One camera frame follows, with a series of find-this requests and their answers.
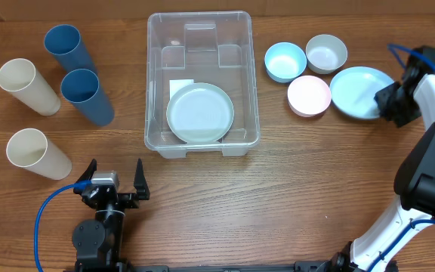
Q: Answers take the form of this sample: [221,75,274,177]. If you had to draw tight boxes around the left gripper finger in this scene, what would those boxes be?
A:
[77,159,97,183]
[134,159,150,193]

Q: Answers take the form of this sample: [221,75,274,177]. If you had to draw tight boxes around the light blue plate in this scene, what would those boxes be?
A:
[330,66,394,120]

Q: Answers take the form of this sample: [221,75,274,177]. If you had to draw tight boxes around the grey bowl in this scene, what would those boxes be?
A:
[305,34,348,74]

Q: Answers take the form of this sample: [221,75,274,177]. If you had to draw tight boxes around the pink bowl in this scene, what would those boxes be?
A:
[287,76,332,117]

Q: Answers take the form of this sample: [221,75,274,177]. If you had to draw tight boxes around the dark blue cup front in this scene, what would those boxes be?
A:
[60,69,115,126]

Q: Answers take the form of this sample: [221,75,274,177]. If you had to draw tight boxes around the dark blue cup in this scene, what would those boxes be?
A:
[44,24,97,73]
[60,69,115,126]

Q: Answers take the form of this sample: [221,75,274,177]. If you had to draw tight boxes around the light blue bowl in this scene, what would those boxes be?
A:
[264,42,307,83]

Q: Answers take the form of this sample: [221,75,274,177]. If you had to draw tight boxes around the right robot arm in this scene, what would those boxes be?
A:
[295,44,435,272]

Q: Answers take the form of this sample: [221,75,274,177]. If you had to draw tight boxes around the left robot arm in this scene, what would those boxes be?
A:
[72,159,150,272]

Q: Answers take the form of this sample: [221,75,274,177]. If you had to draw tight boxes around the cream cup front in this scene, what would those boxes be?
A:
[6,128,73,180]

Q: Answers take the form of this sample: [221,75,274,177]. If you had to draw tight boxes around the cream cup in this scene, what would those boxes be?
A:
[6,128,73,180]
[0,58,61,116]

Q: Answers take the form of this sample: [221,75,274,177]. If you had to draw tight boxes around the grey plate in bin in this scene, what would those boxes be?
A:
[166,82,235,144]

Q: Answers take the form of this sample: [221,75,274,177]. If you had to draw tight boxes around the white label in bin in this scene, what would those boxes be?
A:
[169,79,194,98]

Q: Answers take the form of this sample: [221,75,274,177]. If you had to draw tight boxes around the clear plastic storage bin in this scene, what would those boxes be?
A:
[144,11,261,159]

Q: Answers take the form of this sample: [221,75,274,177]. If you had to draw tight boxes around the cream cup rear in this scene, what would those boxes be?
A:
[0,58,61,116]

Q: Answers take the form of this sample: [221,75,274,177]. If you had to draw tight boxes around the dark blue cup rear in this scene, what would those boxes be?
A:
[44,24,97,73]

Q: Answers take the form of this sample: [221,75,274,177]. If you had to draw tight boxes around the left blue cable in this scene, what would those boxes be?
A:
[33,179,93,272]

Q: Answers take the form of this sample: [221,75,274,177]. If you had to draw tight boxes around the blue cable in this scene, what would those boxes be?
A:
[33,179,93,272]
[364,43,435,272]

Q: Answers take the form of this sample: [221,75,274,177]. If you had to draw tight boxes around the right blue cable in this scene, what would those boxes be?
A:
[364,43,435,272]

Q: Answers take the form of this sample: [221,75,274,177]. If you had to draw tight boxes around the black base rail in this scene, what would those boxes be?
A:
[132,261,330,272]

